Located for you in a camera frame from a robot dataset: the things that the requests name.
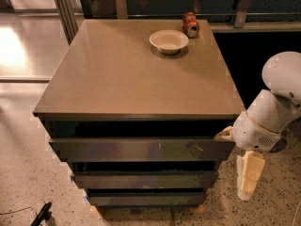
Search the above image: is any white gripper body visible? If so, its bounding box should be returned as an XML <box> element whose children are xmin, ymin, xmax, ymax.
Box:
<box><xmin>232</xmin><ymin>111</ymin><xmax>281</xmax><ymax>152</ymax></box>

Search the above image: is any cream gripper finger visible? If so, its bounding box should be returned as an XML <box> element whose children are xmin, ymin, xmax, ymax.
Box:
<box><xmin>214</xmin><ymin>126</ymin><xmax>233</xmax><ymax>142</ymax></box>
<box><xmin>236</xmin><ymin>151</ymin><xmax>265</xmax><ymax>201</ymax></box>

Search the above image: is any dark top drawer front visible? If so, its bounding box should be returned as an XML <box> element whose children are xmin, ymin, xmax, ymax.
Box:
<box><xmin>50</xmin><ymin>137</ymin><xmax>234</xmax><ymax>162</ymax></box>

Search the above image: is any dark drawer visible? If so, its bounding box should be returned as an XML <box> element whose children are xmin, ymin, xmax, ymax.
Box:
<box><xmin>88</xmin><ymin>191</ymin><xmax>206</xmax><ymax>207</ymax></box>
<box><xmin>50</xmin><ymin>137</ymin><xmax>234</xmax><ymax>162</ymax></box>
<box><xmin>72</xmin><ymin>171</ymin><xmax>218</xmax><ymax>189</ymax></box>

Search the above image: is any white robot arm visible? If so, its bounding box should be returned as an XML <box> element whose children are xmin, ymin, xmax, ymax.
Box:
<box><xmin>214</xmin><ymin>51</ymin><xmax>301</xmax><ymax>201</ymax></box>

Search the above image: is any dark bottom drawer front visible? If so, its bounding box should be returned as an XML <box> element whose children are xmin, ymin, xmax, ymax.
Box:
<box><xmin>88</xmin><ymin>191</ymin><xmax>206</xmax><ymax>207</ymax></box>

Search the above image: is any dark middle drawer front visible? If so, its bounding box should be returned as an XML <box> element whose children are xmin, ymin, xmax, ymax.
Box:
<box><xmin>72</xmin><ymin>171</ymin><xmax>218</xmax><ymax>189</ymax></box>

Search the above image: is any white bowl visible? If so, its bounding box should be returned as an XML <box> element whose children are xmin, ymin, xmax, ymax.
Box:
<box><xmin>150</xmin><ymin>30</ymin><xmax>189</xmax><ymax>55</ymax></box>

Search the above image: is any red soda can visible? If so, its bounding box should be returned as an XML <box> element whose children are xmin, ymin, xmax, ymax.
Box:
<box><xmin>182</xmin><ymin>12</ymin><xmax>199</xmax><ymax>38</ymax></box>

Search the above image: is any black object on floor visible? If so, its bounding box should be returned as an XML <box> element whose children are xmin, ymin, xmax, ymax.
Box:
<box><xmin>30</xmin><ymin>202</ymin><xmax>52</xmax><ymax>226</ymax></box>

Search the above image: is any thin floor cable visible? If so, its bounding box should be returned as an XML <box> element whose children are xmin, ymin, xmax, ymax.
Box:
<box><xmin>0</xmin><ymin>206</ymin><xmax>38</xmax><ymax>216</ymax></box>

